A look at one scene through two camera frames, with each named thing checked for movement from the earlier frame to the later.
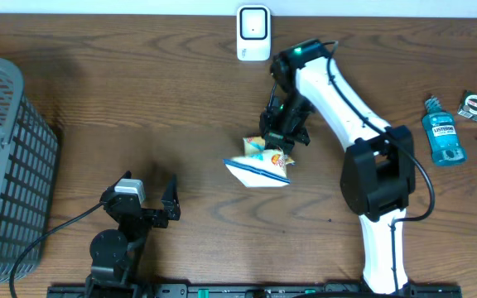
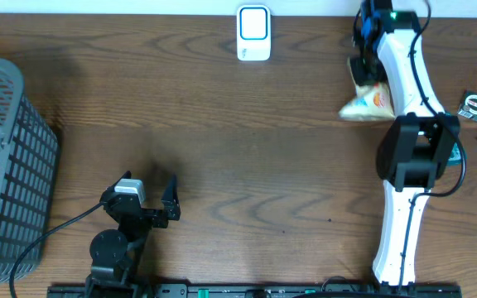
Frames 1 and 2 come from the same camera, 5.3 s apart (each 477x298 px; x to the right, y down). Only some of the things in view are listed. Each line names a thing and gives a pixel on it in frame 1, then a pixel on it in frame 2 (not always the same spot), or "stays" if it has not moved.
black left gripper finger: [171, 200] stays
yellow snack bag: [260, 167] -> [372, 101]
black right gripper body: [281, 131] -> [368, 69]
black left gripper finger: [127, 175] stays
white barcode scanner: [253, 32] stays
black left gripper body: [137, 230] stays
